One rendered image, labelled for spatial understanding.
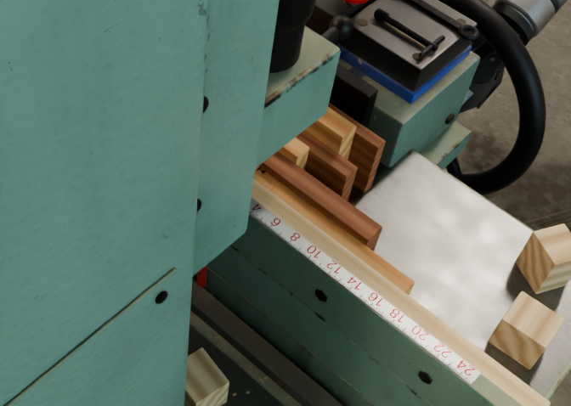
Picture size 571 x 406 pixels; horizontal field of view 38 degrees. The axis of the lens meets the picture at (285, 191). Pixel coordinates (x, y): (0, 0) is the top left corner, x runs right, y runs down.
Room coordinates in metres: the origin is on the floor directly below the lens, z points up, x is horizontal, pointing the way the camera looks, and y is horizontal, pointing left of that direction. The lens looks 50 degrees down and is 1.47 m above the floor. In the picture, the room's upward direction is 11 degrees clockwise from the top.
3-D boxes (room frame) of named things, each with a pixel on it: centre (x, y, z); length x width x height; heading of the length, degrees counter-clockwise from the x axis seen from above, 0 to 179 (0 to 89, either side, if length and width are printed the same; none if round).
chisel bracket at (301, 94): (0.44, 0.05, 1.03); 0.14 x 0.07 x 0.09; 148
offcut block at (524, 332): (0.37, -0.21, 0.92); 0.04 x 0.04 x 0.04; 60
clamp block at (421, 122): (0.62, -0.07, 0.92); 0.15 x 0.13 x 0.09; 58
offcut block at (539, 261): (0.44, -0.23, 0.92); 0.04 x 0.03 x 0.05; 29
